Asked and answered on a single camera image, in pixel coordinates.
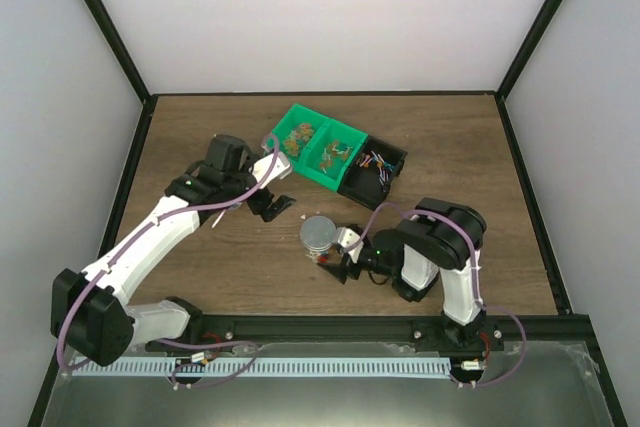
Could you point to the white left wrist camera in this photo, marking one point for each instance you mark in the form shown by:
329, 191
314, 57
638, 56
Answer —
275, 165

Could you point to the black bin with lollipops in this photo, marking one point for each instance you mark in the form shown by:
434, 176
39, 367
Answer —
369, 176

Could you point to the silver metal jar lid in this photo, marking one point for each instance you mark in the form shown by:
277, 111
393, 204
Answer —
317, 233

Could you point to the green bin with star candies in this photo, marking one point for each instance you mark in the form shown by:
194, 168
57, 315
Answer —
295, 130

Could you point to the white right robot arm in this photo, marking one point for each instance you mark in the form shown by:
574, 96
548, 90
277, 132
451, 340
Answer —
438, 240

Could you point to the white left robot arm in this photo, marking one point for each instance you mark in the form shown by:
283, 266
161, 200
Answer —
91, 310

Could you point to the green bin with lollipops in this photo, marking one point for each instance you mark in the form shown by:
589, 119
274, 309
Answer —
329, 153

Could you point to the clear plastic jar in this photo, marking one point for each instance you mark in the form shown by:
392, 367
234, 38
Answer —
328, 255

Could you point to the silver metal scoop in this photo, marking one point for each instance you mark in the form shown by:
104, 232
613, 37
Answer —
223, 212

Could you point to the light blue slotted strip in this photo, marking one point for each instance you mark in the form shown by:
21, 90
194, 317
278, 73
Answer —
404, 367

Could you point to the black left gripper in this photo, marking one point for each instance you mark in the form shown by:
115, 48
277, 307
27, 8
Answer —
258, 207

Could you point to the black front mounting rail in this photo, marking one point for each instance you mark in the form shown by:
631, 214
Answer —
320, 329

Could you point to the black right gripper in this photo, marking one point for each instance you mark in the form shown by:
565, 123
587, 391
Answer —
338, 272

